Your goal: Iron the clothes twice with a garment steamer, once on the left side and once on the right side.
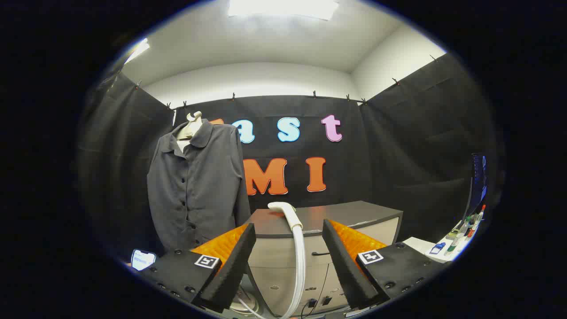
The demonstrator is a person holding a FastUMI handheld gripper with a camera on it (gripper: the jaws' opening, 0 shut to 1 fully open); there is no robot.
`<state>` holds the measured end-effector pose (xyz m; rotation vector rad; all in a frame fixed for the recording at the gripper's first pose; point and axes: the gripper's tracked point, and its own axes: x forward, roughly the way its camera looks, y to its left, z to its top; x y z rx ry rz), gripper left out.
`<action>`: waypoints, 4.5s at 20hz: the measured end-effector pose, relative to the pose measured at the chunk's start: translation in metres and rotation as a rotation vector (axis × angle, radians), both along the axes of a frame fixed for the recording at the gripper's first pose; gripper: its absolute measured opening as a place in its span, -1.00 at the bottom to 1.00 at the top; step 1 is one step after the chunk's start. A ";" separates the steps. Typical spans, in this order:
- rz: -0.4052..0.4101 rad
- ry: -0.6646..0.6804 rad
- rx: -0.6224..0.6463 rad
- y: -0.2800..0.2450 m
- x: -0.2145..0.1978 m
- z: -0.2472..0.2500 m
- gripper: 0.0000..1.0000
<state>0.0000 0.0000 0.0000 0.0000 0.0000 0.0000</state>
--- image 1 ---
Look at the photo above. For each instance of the smartphone with lit screen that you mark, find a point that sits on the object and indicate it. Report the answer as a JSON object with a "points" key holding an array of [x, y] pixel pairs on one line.
{"points": [[142, 260]]}

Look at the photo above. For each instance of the grey top beige cabinet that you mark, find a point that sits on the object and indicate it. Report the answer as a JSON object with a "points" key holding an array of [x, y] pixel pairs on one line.
{"points": [[274, 254]]}

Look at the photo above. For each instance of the garment steamer base unit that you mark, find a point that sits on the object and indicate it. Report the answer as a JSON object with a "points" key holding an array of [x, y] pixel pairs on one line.
{"points": [[249, 305]]}

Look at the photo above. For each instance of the cream clothes hanger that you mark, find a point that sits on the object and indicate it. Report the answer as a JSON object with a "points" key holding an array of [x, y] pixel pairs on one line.
{"points": [[193, 126]]}

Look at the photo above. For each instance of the small blue box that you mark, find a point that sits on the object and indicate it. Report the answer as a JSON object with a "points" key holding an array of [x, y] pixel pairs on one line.
{"points": [[437, 248]]}

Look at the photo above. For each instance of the red marker pen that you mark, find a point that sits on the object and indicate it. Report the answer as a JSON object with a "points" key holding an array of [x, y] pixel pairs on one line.
{"points": [[476, 223]]}

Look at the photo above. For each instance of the white undershirt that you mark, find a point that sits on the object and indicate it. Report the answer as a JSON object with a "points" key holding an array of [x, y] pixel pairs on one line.
{"points": [[181, 145]]}

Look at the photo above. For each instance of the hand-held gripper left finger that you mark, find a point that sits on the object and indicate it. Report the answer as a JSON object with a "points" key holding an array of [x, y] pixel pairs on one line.
{"points": [[234, 266]]}

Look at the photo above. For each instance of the green marker pen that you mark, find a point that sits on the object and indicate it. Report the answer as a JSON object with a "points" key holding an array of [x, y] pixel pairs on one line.
{"points": [[453, 246]]}

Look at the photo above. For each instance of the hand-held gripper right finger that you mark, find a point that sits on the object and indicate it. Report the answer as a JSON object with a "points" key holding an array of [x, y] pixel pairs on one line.
{"points": [[345, 266]]}

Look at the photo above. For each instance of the computer monitor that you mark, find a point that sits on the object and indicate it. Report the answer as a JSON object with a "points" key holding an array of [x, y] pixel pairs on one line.
{"points": [[478, 181]]}

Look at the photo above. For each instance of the large ceiling light panel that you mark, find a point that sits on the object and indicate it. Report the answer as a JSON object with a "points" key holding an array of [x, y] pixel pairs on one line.
{"points": [[283, 8]]}

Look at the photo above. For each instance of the small ceiling light panel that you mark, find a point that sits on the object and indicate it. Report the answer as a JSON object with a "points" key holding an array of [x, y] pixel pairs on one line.
{"points": [[138, 49]]}

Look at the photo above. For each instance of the dark grey button shirt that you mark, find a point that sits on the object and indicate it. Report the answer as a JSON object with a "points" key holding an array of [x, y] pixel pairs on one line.
{"points": [[199, 190]]}

